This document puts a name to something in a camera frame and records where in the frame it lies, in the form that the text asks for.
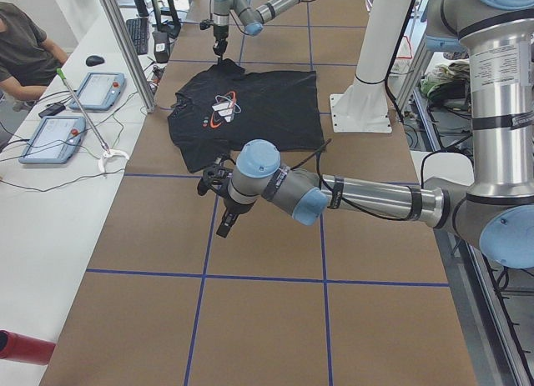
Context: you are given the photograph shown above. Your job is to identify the aluminium frame post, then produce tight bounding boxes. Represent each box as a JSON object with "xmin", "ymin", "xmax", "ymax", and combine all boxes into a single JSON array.
[{"xmin": 99, "ymin": 0, "xmax": 155, "ymax": 113}]

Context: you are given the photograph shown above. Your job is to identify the near blue teach pendant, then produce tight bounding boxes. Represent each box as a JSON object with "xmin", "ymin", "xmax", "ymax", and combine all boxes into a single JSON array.
[{"xmin": 18, "ymin": 116, "xmax": 86, "ymax": 164}]

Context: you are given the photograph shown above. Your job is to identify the black box with label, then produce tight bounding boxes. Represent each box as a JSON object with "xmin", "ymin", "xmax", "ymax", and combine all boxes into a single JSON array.
[{"xmin": 153, "ymin": 31, "xmax": 170, "ymax": 63}]

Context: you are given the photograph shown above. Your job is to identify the black keyboard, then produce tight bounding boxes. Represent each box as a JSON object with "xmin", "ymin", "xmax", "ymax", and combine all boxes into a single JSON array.
[{"xmin": 125, "ymin": 18, "xmax": 149, "ymax": 55}]

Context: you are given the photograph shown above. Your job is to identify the small black power adapter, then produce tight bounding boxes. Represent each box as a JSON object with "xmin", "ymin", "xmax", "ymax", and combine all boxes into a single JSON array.
[{"xmin": 38, "ymin": 103, "xmax": 66, "ymax": 118}]

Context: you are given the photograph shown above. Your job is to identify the reacher grabber stick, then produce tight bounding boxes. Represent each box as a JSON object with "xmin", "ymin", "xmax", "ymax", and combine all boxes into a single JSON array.
[{"xmin": 56, "ymin": 68, "xmax": 129, "ymax": 173}]

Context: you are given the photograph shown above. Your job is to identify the black monitor with stand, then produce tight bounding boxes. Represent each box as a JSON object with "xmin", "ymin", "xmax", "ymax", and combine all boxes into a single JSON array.
[{"xmin": 151, "ymin": 0, "xmax": 181, "ymax": 39}]

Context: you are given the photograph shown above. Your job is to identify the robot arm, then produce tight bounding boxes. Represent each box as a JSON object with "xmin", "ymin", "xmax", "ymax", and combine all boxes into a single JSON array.
[
  {"xmin": 197, "ymin": 0, "xmax": 533, "ymax": 268},
  {"xmin": 209, "ymin": 0, "xmax": 312, "ymax": 63}
]

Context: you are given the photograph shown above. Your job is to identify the red cylinder bottle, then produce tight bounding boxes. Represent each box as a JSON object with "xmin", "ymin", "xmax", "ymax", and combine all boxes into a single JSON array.
[{"xmin": 1, "ymin": 330, "xmax": 56, "ymax": 365}]

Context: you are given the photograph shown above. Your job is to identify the pile of clothes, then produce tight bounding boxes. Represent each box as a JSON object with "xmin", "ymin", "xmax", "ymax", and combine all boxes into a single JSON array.
[{"xmin": 420, "ymin": 61, "xmax": 471, "ymax": 106}]

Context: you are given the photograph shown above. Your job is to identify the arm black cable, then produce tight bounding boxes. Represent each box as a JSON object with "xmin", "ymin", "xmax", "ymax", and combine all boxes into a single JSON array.
[{"xmin": 287, "ymin": 138, "xmax": 476, "ymax": 223}]

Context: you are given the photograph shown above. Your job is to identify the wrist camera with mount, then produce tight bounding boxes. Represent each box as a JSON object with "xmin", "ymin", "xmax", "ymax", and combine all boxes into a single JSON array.
[
  {"xmin": 199, "ymin": 19, "xmax": 214, "ymax": 30},
  {"xmin": 197, "ymin": 168, "xmax": 217, "ymax": 196}
]

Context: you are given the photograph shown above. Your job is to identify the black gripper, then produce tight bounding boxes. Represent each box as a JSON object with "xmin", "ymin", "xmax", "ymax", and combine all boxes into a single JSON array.
[
  {"xmin": 201, "ymin": 162, "xmax": 247, "ymax": 238},
  {"xmin": 213, "ymin": 24, "xmax": 229, "ymax": 62}
]

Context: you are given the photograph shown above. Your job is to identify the blue teach pendant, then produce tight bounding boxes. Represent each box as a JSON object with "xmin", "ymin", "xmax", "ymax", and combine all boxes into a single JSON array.
[
  {"xmin": 18, "ymin": 116, "xmax": 86, "ymax": 164},
  {"xmin": 76, "ymin": 72, "xmax": 126, "ymax": 112}
]

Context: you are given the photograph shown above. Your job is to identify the black computer mouse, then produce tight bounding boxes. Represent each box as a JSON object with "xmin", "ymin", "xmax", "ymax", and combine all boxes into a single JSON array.
[{"xmin": 85, "ymin": 55, "xmax": 105, "ymax": 67}]

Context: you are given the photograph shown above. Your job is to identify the far blue teach pendant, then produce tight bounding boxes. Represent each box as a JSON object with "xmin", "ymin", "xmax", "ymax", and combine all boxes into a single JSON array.
[{"xmin": 76, "ymin": 72, "xmax": 126, "ymax": 112}]

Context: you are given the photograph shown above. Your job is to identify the black printed t-shirt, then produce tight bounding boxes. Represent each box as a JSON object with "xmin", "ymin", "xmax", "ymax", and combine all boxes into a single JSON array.
[{"xmin": 168, "ymin": 59, "xmax": 324, "ymax": 173}]

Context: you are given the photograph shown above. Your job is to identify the seated person in olive shirt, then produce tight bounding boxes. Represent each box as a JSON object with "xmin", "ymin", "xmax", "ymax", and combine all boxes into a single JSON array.
[{"xmin": 1, "ymin": 2, "xmax": 68, "ymax": 103}]

